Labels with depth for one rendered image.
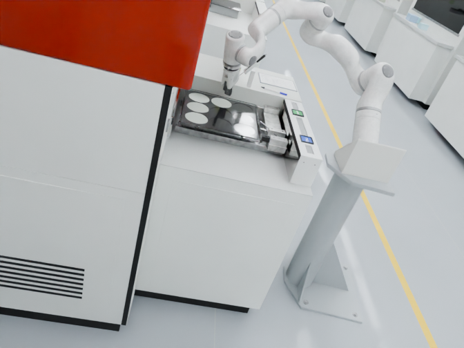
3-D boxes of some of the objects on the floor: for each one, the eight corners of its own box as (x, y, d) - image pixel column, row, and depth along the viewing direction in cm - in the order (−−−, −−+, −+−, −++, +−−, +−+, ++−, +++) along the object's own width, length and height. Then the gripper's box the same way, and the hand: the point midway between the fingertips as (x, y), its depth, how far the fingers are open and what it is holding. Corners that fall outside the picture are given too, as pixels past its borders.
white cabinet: (132, 300, 200) (159, 165, 156) (159, 186, 280) (181, 74, 236) (257, 320, 210) (316, 198, 166) (248, 204, 290) (286, 100, 246)
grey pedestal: (349, 266, 263) (412, 162, 219) (361, 324, 226) (440, 213, 182) (273, 246, 260) (322, 137, 215) (273, 302, 223) (332, 183, 178)
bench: (405, 105, 580) (490, -50, 472) (369, 62, 729) (427, -62, 621) (472, 122, 597) (568, -24, 489) (422, 77, 746) (488, -42, 638)
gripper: (232, 52, 192) (228, 83, 207) (216, 68, 183) (213, 99, 198) (246, 58, 191) (241, 88, 205) (231, 75, 182) (227, 105, 196)
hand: (228, 90), depth 200 cm, fingers closed
